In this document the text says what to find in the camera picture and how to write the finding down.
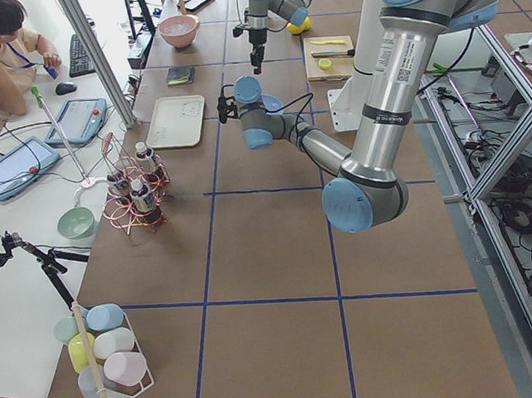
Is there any aluminium frame post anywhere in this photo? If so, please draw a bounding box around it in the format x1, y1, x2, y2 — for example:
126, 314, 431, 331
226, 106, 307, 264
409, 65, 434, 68
58, 0, 137, 129

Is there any pink plastic cup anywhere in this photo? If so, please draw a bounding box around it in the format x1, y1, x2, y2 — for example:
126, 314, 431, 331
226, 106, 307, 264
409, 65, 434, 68
103, 352, 148, 386

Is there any blue plate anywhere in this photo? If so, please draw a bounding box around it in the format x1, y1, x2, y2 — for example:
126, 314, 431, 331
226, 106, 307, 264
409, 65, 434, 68
262, 95, 284, 115

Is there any copper wire bottle rack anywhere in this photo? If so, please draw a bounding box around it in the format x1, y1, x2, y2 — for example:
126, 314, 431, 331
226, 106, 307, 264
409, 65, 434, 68
101, 133, 170, 236

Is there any wooden cutting board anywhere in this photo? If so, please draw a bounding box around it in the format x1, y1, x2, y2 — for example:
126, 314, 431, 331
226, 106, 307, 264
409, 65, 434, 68
303, 35, 355, 82

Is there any yellow plastic knife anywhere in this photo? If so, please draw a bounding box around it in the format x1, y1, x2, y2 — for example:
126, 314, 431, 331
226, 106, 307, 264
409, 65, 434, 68
310, 39, 346, 45

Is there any white wire cup rack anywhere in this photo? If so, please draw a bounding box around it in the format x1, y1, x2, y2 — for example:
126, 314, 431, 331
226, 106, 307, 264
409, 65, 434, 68
69, 294, 157, 398

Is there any green bowl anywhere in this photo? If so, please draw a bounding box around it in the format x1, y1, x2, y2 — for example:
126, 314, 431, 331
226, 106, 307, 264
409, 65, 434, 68
57, 207, 96, 239

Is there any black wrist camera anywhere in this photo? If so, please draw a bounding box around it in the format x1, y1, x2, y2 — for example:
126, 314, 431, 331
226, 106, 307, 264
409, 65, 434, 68
232, 7, 249, 38
216, 83, 240, 123

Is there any cream bear tray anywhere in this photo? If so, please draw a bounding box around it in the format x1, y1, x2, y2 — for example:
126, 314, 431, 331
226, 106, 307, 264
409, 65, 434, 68
146, 95, 205, 149

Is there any blue teach pendant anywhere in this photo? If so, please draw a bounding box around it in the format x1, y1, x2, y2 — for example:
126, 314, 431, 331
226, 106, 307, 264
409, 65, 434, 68
55, 97, 108, 146
0, 136, 61, 201

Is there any grey folded cloth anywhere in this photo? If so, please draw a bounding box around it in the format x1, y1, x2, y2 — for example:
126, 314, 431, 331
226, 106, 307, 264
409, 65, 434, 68
166, 65, 195, 86

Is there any blue plastic cup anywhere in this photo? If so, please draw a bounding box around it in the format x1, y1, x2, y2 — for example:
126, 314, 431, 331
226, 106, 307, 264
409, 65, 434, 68
86, 302, 123, 332

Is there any black mouse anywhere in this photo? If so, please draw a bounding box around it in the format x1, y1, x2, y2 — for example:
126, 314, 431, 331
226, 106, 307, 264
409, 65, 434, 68
54, 82, 77, 96

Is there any steel cylinder tool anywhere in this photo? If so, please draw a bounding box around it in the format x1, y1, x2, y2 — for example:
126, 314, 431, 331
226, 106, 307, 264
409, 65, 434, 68
311, 49, 356, 58

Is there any white plastic cup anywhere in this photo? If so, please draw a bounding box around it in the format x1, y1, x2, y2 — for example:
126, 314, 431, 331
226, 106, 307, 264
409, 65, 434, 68
93, 327, 135, 360

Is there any black keyboard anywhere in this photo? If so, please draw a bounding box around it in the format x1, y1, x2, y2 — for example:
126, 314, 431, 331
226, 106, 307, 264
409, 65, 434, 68
69, 34, 96, 77

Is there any pink bowl with ice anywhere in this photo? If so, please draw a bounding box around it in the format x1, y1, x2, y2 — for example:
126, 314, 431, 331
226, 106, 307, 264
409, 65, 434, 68
159, 15, 201, 48

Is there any lemon half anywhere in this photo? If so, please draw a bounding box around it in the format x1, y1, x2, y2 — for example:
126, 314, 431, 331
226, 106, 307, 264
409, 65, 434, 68
318, 58, 332, 71

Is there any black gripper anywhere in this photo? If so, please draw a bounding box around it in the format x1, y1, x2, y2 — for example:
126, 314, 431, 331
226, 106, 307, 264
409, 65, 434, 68
248, 28, 267, 74

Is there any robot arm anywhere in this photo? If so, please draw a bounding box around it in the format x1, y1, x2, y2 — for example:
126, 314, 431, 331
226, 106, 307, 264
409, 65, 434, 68
243, 0, 313, 75
233, 0, 499, 234

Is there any yellow plastic cup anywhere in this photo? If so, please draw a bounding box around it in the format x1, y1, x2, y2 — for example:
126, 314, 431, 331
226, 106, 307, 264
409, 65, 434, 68
67, 334, 89, 374

